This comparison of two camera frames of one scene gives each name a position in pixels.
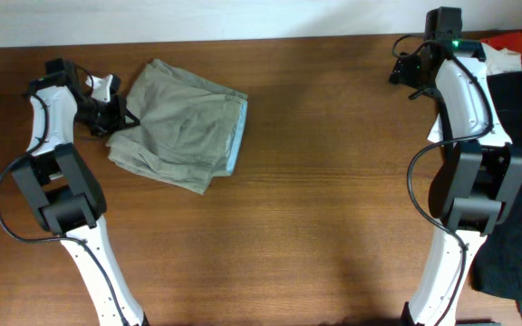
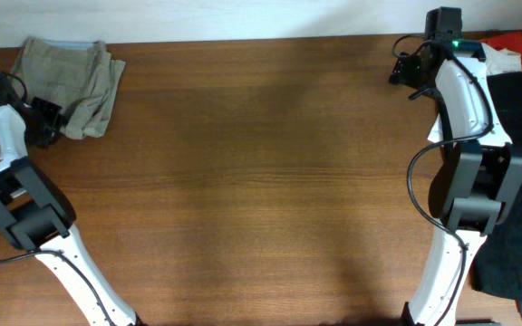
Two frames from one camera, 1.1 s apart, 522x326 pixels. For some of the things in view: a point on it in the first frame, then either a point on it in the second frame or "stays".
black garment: [514, 261] stays
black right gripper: [404, 69] stays
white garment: [502, 61] stays
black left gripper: [119, 118] -> [55, 118]
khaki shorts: [188, 130] -> [82, 77]
